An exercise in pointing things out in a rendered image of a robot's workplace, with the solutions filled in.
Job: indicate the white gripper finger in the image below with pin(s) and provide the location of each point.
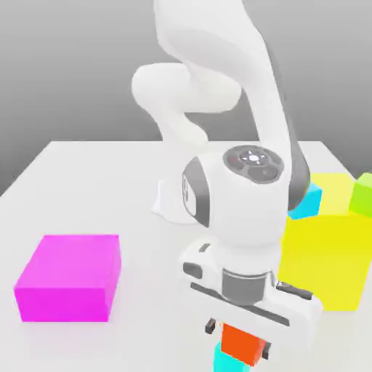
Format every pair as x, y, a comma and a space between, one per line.
209, 326
266, 350

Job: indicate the large yellow box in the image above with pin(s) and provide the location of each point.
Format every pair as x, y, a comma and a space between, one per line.
325, 261

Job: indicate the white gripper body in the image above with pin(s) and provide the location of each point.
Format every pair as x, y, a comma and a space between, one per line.
293, 311

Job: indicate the large magenta box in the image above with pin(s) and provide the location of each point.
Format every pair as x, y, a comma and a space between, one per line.
66, 279

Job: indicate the small turquoise cube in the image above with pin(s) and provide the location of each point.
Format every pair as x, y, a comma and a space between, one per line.
222, 361

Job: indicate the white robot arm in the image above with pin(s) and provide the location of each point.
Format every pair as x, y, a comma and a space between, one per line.
232, 209

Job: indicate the small orange cube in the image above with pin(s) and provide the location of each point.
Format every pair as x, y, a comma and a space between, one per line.
239, 344

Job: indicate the small green cube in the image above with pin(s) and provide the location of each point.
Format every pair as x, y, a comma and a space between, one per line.
361, 194

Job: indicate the small sky blue cube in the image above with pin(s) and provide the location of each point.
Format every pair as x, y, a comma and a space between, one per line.
308, 205

